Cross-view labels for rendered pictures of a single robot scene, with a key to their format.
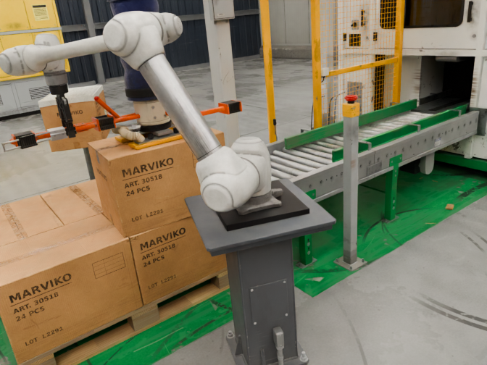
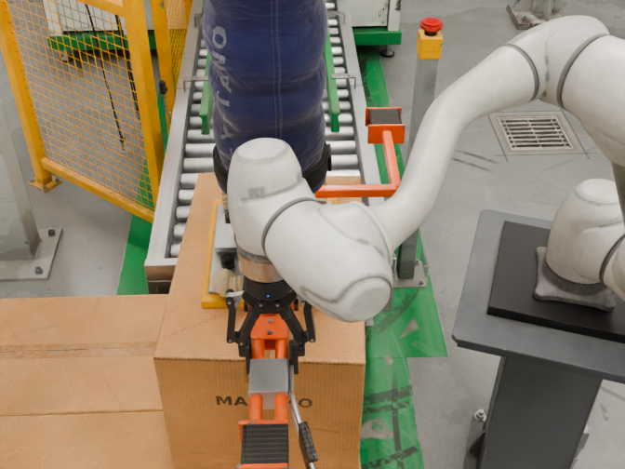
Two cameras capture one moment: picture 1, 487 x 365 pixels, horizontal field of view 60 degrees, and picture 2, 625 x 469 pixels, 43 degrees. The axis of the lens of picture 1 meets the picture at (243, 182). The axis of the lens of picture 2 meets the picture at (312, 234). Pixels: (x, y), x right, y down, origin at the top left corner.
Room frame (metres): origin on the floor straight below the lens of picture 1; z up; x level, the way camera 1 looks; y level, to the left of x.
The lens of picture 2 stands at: (1.40, 1.48, 2.07)
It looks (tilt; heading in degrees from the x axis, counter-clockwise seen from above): 40 degrees down; 302
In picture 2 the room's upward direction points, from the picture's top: straight up
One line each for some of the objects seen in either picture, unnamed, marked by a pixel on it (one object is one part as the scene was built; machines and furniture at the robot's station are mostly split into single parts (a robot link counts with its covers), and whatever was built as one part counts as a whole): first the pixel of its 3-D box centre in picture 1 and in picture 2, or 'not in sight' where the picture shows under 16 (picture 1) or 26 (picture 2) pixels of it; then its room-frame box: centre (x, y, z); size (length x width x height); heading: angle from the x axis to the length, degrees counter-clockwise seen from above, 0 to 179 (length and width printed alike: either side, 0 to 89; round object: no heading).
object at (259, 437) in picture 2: (24, 138); (263, 452); (1.82, 0.93, 1.07); 0.08 x 0.07 x 0.05; 123
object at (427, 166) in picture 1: (409, 151); not in sight; (3.39, -1.41, 0.30); 0.53 x 0.39 x 0.22; 34
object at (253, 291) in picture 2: (60, 95); (269, 288); (1.91, 0.77, 1.23); 0.08 x 0.07 x 0.09; 33
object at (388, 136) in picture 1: (412, 129); (332, 22); (3.00, -1.27, 0.60); 1.60 x 0.10 x 0.09; 124
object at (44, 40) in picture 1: (47, 52); (270, 197); (1.90, 0.77, 1.41); 0.13 x 0.11 x 0.16; 156
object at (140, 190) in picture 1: (160, 173); (272, 319); (2.15, 0.43, 0.74); 0.60 x 0.40 x 0.40; 120
